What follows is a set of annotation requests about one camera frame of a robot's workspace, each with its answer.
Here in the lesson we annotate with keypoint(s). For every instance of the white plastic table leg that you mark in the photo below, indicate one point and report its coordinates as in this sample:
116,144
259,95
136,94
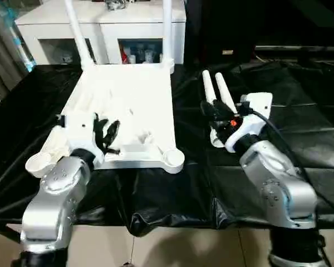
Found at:
209,89
168,33
225,92
78,33

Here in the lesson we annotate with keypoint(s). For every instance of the white plastic table top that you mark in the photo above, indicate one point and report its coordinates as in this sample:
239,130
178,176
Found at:
128,105

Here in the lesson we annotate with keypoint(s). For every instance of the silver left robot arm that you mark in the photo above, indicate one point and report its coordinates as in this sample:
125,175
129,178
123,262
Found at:
53,206

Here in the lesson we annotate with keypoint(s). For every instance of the small yellow tag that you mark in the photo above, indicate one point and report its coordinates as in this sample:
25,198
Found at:
227,52

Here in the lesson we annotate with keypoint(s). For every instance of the black plastic mat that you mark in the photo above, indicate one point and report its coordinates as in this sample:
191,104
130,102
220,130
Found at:
306,105

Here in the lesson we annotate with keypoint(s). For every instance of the white sideboard cabinet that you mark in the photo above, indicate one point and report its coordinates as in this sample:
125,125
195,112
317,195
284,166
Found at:
128,22

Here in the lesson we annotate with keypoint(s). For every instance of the beige curtain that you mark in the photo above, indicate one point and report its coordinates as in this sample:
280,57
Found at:
5,55

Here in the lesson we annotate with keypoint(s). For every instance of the grey toy figure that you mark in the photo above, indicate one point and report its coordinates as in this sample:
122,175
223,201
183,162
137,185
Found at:
116,4

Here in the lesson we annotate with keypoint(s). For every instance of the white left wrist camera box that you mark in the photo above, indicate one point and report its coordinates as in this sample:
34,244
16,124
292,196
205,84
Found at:
78,136

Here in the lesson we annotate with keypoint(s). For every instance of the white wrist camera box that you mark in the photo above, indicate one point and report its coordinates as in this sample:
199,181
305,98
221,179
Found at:
253,119
78,136

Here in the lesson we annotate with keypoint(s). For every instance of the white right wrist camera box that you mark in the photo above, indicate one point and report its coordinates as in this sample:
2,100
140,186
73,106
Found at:
253,119

